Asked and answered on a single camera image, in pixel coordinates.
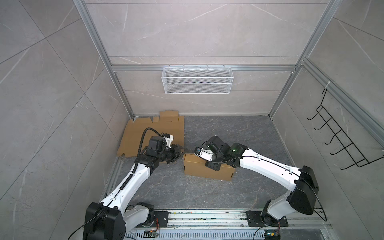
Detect brown cardboard box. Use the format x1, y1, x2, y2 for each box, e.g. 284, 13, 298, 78
116, 110, 186, 158
184, 154, 235, 181

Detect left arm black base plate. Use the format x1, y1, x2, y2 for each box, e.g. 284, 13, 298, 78
142, 211, 169, 228

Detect black wire hook rack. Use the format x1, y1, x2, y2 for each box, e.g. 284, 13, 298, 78
307, 89, 384, 170

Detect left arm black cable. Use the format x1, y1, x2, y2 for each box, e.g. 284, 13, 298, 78
67, 127, 163, 240

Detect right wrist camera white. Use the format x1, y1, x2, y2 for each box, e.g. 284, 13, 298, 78
194, 147, 214, 162

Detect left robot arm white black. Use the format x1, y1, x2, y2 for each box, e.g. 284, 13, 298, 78
83, 134, 181, 240

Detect aluminium frame profiles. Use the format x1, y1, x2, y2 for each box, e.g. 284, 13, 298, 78
74, 1, 384, 146

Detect white wire mesh basket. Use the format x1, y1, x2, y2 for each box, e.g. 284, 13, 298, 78
162, 67, 234, 95

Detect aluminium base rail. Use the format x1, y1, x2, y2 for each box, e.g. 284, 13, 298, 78
125, 209, 338, 240

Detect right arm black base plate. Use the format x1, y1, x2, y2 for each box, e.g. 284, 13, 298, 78
245, 211, 289, 227

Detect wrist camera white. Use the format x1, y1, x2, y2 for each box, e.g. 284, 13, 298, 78
194, 147, 214, 162
163, 134, 174, 148

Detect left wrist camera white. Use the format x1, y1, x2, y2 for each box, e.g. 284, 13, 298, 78
163, 134, 174, 148

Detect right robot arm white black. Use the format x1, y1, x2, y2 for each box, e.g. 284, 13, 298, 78
195, 136, 319, 226

